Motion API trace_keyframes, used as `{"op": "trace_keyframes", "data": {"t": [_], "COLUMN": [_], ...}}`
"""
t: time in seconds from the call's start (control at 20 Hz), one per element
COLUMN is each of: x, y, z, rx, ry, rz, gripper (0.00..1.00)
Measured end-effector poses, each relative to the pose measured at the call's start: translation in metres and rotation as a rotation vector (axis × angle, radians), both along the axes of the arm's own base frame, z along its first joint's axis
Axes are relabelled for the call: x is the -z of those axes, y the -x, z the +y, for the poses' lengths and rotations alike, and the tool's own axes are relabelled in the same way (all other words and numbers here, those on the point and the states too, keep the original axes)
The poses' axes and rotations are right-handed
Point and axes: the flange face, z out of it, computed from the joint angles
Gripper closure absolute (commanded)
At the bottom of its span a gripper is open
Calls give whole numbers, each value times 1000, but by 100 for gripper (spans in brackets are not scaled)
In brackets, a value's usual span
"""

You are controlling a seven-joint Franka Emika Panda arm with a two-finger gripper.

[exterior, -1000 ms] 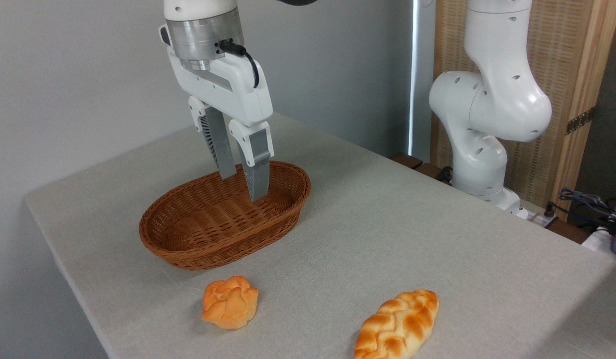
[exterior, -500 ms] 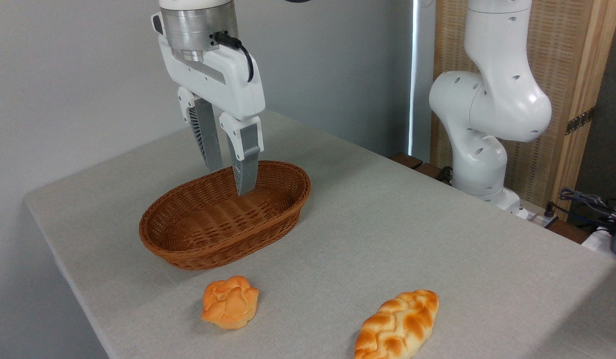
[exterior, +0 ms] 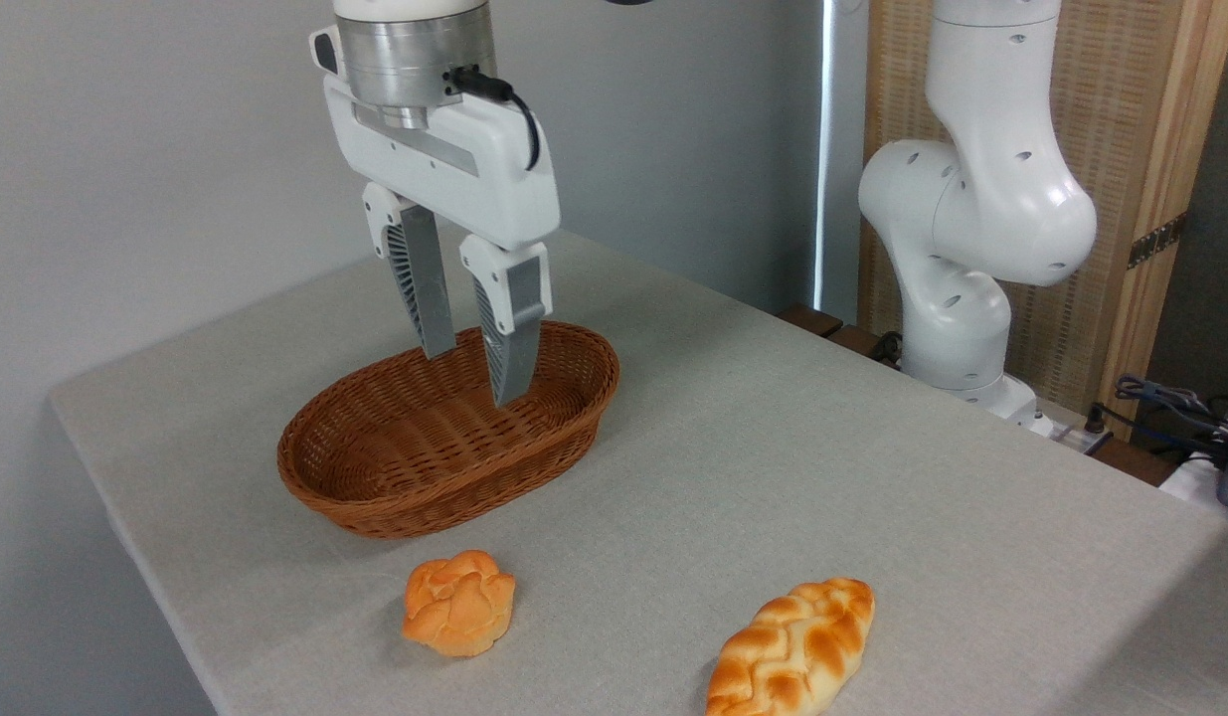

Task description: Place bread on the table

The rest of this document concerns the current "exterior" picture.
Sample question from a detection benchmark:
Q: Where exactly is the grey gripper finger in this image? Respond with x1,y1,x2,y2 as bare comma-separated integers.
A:
363,182,458,360
459,234,554,409

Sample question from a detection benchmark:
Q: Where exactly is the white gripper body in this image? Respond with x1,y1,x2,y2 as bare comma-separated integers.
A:
310,28,563,253

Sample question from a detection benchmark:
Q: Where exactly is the long braided bread loaf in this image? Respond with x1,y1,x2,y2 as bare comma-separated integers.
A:
706,578,876,716

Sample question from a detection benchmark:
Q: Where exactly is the round orange bread roll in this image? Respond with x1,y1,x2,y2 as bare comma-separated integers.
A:
403,550,517,658

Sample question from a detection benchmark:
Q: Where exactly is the brown wicker basket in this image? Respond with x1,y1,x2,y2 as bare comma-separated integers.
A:
276,320,621,541

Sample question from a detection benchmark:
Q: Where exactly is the grey tablecloth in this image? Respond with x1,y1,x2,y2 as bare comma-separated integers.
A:
49,234,1228,716

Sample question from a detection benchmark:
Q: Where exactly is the wooden rattan screen panel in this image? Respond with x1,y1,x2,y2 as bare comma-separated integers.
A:
860,0,1228,439

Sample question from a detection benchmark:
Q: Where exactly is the metal hinge on screen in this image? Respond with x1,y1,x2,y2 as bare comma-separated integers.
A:
1128,212,1188,269

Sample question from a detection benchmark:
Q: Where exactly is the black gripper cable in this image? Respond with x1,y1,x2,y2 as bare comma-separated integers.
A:
449,65,542,172

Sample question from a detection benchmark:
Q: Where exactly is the black cable bundle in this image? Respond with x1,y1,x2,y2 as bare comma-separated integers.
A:
1086,375,1228,468

